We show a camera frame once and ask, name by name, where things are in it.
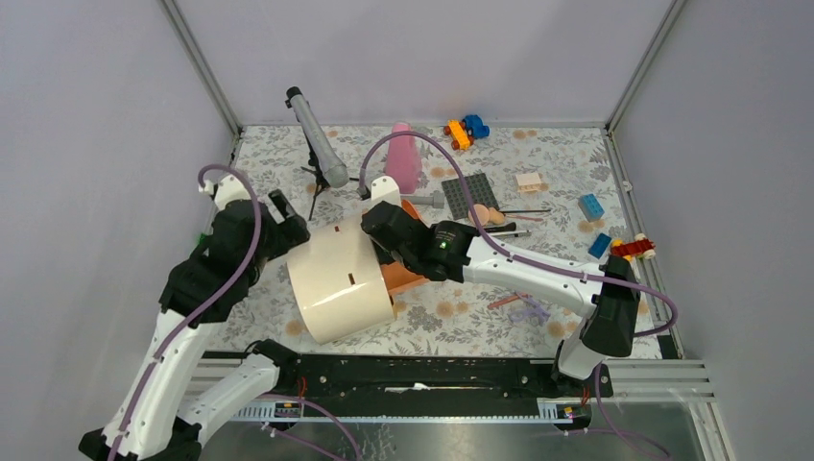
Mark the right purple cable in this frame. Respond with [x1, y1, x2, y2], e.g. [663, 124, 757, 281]
[357, 130, 680, 461]

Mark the pink spoolie mascara wand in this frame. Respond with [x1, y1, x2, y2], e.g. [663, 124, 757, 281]
[506, 214, 543, 222]

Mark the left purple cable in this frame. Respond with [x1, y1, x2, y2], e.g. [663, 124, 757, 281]
[105, 163, 364, 461]

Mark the cream round drawer organizer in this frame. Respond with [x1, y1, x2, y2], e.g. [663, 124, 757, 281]
[287, 212, 428, 345]

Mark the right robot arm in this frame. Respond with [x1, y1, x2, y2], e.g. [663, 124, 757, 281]
[361, 202, 640, 396]

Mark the grey microphone on stand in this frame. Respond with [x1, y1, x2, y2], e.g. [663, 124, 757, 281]
[285, 86, 359, 220]

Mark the light blue lego brick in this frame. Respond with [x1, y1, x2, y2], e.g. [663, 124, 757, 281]
[578, 194, 605, 222]

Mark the red yellow toy car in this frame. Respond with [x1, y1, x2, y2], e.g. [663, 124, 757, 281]
[610, 233, 656, 261]

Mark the black makeup brush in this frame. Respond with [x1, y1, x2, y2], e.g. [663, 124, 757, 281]
[500, 208, 552, 215]

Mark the beige lego brick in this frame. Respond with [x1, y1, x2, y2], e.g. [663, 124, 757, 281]
[515, 172, 543, 192]

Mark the silver black mascara tube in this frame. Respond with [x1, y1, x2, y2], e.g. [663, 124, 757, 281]
[489, 230, 531, 237]

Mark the orange and blue toy car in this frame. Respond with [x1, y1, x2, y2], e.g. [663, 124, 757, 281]
[443, 114, 491, 151]

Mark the beige makeup sponge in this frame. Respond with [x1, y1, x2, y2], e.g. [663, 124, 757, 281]
[489, 207, 506, 226]

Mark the pink handle brush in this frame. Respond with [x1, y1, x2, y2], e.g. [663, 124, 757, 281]
[487, 293, 529, 310]

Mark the pink cone bottle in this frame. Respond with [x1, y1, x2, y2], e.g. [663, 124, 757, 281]
[384, 135, 422, 194]

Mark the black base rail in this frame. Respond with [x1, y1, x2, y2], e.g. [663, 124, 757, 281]
[242, 339, 613, 418]

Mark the purple cable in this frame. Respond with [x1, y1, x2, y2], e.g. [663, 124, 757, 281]
[357, 130, 680, 461]
[105, 163, 364, 461]

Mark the grey lego baseplate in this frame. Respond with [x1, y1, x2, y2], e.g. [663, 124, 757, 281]
[442, 172, 500, 220]

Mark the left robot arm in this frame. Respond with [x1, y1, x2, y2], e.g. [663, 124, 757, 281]
[79, 174, 310, 460]

